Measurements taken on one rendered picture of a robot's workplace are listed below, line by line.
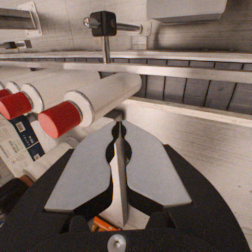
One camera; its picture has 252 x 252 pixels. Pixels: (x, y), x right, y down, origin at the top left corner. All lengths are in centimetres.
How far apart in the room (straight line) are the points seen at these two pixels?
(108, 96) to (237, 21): 24
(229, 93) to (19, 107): 33
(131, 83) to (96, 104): 10
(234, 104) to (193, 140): 14
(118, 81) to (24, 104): 15
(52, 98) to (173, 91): 22
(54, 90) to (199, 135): 33
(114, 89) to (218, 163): 33
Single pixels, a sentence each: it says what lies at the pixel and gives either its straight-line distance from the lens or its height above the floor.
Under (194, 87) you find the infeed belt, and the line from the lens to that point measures 28.
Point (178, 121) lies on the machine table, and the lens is 37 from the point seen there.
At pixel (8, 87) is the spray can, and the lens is 32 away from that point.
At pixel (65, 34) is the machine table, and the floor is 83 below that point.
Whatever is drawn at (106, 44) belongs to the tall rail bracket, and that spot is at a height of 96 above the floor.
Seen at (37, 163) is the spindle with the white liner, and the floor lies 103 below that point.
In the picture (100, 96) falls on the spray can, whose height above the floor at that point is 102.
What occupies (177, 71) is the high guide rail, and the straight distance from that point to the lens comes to 20.
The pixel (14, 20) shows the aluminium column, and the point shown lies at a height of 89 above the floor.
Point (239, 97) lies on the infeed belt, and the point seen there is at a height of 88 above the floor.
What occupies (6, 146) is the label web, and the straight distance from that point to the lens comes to 67.
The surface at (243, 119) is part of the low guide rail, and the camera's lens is 27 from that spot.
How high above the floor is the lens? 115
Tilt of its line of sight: 48 degrees down
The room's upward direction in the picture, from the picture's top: 135 degrees counter-clockwise
